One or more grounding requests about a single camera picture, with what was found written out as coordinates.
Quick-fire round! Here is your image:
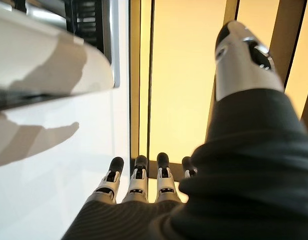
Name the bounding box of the dark window frame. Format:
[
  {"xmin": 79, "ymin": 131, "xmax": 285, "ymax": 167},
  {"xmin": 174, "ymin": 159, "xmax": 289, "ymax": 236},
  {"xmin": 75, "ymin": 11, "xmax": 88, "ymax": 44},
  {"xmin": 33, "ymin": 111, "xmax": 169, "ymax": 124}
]
[{"xmin": 128, "ymin": 0, "xmax": 308, "ymax": 181}]

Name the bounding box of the beige ceramic plate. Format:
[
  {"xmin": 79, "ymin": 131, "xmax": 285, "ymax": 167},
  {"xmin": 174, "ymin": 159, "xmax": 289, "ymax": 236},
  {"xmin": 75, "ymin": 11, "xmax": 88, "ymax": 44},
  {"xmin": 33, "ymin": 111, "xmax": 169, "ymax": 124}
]
[{"xmin": 0, "ymin": 4, "xmax": 115, "ymax": 111}]

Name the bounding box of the black sink dish rack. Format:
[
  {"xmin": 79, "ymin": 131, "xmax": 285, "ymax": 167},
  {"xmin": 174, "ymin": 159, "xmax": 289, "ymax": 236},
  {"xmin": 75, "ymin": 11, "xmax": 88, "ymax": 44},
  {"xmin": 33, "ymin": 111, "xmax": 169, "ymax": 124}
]
[{"xmin": 65, "ymin": 0, "xmax": 105, "ymax": 54}]

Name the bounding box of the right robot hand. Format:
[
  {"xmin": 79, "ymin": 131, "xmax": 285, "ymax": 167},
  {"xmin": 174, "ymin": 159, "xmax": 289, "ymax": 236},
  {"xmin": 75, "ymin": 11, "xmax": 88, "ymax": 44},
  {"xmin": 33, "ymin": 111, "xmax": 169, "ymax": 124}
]
[{"xmin": 61, "ymin": 20, "xmax": 308, "ymax": 240}]

